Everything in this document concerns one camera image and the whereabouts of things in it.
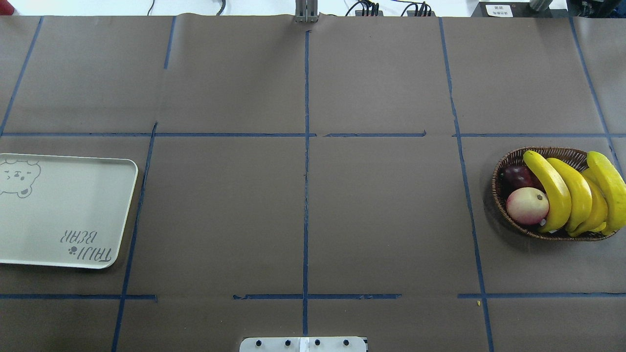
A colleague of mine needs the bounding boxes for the black box with label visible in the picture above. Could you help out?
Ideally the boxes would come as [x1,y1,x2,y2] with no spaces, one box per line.
[471,1,570,19]

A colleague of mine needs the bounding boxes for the pink white peach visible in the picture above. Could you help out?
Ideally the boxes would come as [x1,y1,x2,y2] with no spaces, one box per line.
[506,187,549,225]

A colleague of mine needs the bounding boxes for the white bear plastic tray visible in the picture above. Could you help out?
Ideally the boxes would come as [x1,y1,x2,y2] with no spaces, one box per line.
[0,153,138,269]

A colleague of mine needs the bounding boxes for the aluminium frame post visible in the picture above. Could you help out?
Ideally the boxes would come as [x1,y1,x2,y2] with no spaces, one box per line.
[294,0,319,23]

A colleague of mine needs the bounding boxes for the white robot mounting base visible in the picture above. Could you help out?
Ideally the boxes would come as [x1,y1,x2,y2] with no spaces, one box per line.
[239,336,369,352]

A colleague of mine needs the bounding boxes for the brown wicker basket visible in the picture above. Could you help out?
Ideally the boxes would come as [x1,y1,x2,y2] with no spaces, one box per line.
[487,146,619,242]

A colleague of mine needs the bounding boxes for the yellow-green banana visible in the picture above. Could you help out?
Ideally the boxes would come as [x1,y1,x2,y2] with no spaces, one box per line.
[586,151,626,236]

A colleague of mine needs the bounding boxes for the yellow banana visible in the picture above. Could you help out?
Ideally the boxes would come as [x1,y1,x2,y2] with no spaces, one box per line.
[568,169,608,238]
[523,150,572,233]
[547,157,593,234]

